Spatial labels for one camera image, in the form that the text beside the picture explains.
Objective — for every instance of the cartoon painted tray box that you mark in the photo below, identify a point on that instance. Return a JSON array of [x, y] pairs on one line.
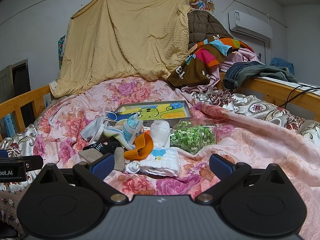
[[170, 111]]

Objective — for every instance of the jar of green beads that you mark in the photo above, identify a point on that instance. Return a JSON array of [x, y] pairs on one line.
[[193, 135]]

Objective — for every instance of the white towel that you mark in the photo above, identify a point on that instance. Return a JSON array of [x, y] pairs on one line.
[[161, 162]]

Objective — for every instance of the ornate white red bedsheet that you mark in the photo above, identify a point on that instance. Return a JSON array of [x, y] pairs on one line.
[[250, 105]]

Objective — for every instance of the face mask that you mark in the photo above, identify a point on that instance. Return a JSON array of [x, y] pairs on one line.
[[93, 130]]

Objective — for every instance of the white air conditioner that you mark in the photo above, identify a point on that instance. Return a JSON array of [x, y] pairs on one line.
[[245, 24]]

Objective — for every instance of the blue bag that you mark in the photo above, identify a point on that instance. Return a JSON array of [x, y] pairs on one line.
[[279, 62]]

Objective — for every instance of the pink floral quilt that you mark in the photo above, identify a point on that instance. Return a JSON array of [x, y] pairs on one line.
[[239, 138]]

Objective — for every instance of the blue white baby shoe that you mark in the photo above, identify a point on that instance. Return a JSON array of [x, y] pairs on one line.
[[132, 127]]

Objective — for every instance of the grey folded cloth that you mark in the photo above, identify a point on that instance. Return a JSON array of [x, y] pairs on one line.
[[104, 163]]

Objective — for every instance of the black sock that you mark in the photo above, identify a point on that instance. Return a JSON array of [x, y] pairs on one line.
[[104, 147]]

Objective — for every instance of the brown quilted jacket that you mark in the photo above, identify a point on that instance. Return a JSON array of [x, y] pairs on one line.
[[202, 25]]

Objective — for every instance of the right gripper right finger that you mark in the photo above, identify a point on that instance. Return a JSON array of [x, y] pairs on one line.
[[230, 175]]

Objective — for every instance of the orange silicone cup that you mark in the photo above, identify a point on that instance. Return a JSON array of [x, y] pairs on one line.
[[144, 146]]

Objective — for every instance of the white sock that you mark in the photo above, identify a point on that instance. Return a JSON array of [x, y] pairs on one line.
[[160, 133]]

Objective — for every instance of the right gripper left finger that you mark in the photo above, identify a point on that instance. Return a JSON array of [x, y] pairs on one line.
[[92, 176]]

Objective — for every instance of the lilac crumpled cloth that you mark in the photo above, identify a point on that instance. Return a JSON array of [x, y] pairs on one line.
[[241, 55]]

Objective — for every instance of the yellow dotted blanket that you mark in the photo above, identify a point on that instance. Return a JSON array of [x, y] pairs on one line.
[[109, 39]]

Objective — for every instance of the colourful striped brown garment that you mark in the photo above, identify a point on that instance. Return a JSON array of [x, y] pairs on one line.
[[202, 65]]

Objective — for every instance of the blue denim jeans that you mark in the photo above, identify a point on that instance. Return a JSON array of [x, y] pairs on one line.
[[241, 71]]

